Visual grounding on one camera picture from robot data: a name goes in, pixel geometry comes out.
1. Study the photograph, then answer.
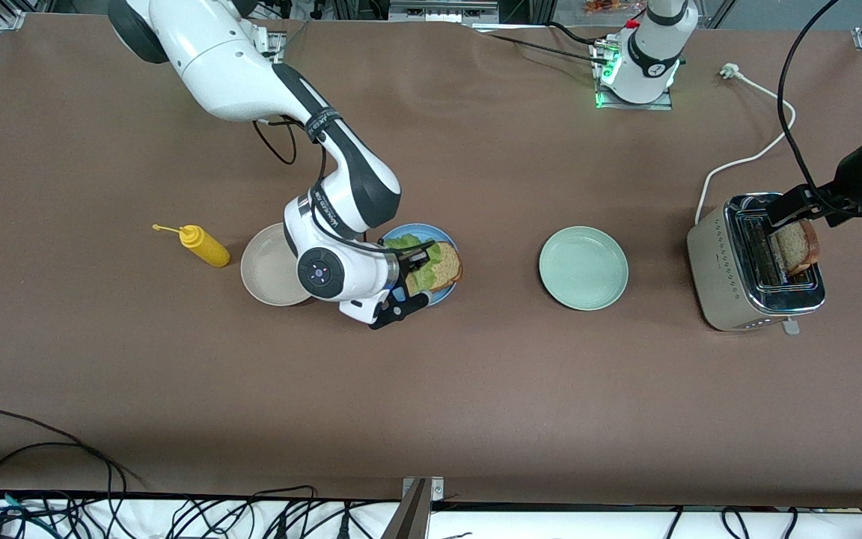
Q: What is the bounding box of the green lettuce leaf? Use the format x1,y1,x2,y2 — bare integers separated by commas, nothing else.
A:
385,234,447,296

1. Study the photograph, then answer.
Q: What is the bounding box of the brown bread slice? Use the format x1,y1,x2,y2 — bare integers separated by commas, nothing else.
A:
768,219,821,276
427,241,464,294

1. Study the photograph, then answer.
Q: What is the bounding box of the yellow squeeze bottle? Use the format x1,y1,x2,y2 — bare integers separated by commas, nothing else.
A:
152,223,231,268

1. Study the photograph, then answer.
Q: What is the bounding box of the blue plate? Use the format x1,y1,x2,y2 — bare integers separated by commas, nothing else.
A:
380,223,462,308

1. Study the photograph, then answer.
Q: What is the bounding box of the beige white plate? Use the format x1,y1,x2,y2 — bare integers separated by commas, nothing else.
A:
240,222,314,307

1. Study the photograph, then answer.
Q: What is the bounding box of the light green plate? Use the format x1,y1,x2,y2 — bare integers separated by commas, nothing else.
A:
539,226,629,311

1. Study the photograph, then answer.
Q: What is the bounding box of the silver beige toaster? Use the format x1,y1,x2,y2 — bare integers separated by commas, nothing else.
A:
685,192,827,335

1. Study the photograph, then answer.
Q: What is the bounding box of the dark metal beam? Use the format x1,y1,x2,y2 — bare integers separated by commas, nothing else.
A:
380,479,432,539

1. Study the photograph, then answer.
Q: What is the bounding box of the grey metal box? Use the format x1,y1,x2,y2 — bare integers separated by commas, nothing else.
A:
388,0,501,23

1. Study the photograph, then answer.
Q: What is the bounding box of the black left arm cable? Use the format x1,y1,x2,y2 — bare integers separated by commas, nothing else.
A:
777,0,862,218

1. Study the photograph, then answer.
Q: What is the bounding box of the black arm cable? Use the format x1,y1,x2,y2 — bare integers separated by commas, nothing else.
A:
777,0,862,218
251,112,331,225

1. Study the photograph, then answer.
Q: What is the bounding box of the white toaster power cord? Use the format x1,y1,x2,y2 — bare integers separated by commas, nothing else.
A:
695,63,797,225

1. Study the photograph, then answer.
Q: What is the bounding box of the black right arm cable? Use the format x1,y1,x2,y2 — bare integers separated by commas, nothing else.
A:
251,112,331,225

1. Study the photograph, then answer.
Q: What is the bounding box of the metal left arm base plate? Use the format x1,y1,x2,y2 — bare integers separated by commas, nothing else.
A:
594,41,675,111

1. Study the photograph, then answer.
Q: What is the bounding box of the small metal table bracket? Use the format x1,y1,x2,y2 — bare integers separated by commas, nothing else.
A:
401,477,444,501

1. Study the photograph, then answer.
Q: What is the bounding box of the black floor cable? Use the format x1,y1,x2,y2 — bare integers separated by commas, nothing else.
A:
663,505,798,539
169,485,372,539
0,442,129,539
0,408,144,484

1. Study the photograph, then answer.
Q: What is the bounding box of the thin black base cable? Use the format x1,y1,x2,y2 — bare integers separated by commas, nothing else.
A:
280,19,311,55

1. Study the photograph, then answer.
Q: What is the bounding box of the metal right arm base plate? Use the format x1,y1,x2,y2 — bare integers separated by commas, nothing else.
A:
255,28,287,62

